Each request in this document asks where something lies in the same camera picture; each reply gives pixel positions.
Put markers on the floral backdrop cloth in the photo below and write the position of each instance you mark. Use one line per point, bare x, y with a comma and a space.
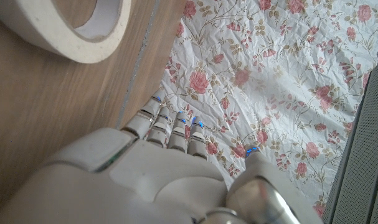
269, 77

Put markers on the cream masking tape roll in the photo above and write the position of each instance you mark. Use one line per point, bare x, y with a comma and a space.
51, 37

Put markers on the grey tape outline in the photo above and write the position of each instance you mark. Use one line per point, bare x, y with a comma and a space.
139, 62

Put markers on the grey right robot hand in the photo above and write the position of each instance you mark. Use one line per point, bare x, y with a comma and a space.
139, 183

